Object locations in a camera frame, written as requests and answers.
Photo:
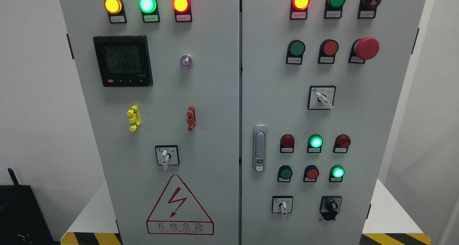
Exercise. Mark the white rotary selector switch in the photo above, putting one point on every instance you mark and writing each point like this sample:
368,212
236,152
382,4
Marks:
321,97
167,155
282,204

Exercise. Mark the yellow indicator light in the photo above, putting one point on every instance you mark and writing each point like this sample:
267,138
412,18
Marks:
116,12

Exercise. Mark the red terminal clip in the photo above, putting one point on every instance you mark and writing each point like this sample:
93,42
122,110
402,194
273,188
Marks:
191,118

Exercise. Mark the dark red indicator left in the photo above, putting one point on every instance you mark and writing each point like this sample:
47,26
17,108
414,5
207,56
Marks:
287,142

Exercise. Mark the dark red indicator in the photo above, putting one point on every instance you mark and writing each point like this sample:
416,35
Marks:
342,143
287,142

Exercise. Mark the small clear purple lamp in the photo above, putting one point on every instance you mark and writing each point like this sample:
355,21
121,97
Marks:
186,61

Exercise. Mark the left grey cabinet door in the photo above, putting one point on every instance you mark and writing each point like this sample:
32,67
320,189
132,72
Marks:
209,155

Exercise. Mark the grey cabinet door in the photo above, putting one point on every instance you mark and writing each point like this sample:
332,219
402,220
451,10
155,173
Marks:
276,95
209,155

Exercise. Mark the green lit indicator middle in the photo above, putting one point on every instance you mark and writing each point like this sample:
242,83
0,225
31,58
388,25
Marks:
315,143

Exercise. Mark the green push button upper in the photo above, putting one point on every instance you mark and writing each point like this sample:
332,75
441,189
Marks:
295,51

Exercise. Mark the yellow terminal clip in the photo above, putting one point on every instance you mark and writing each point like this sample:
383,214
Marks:
133,118

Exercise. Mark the red push button lower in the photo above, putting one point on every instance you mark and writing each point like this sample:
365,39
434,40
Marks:
311,174

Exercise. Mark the red push button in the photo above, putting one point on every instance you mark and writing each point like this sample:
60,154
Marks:
311,174
327,51

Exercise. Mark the right grey cabinet door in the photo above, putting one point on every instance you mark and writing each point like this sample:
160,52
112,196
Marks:
276,95

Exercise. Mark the red electric hazard warning sticker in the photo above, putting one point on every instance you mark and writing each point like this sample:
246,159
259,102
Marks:
178,212

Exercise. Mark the dark red indicator right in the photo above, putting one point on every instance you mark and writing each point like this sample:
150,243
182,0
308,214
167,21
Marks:
342,143

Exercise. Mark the black digital power meter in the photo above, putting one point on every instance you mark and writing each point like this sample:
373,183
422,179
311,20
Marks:
123,61

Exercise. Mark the red push button upper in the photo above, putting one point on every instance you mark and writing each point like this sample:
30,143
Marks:
327,51

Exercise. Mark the green lit push button lower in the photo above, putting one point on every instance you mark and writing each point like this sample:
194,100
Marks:
336,174

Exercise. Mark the red indicator light top left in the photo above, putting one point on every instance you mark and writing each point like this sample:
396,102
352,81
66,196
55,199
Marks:
182,10

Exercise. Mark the red lit indicator top right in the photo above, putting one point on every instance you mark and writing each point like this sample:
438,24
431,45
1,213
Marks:
299,9

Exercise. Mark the green indicator light top left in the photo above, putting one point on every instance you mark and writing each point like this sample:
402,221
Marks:
150,11

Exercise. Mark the red emergency stop mushroom button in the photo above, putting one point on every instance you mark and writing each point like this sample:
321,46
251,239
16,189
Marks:
364,49

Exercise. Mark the green unlit indicator top right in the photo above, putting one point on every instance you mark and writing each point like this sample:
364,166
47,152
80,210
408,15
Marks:
333,9

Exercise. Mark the dark red buzzer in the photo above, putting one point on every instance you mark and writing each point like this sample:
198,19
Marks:
368,8

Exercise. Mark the white platform with hazard stripes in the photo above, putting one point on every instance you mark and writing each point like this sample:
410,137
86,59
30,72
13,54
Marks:
387,223

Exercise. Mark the black box with antenna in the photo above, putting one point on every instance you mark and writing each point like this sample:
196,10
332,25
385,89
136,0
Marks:
21,220

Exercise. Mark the silver door lock handle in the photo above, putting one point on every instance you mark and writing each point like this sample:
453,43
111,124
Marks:
259,145

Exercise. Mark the black rotary selector switch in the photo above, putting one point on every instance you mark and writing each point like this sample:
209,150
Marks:
330,207

